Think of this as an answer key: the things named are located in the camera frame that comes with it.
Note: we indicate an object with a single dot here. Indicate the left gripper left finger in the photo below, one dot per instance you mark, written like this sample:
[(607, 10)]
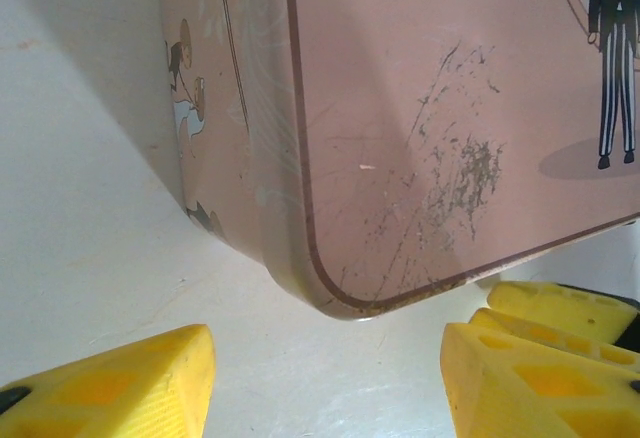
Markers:
[(125, 388)]

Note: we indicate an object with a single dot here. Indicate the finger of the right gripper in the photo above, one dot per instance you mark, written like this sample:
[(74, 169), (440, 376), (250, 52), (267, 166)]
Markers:
[(550, 305), (505, 327)]

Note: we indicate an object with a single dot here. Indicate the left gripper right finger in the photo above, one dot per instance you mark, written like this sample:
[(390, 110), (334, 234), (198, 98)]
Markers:
[(530, 398)]

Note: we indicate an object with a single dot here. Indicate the pink cartoon tin box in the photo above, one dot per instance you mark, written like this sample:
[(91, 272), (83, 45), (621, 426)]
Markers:
[(400, 133)]

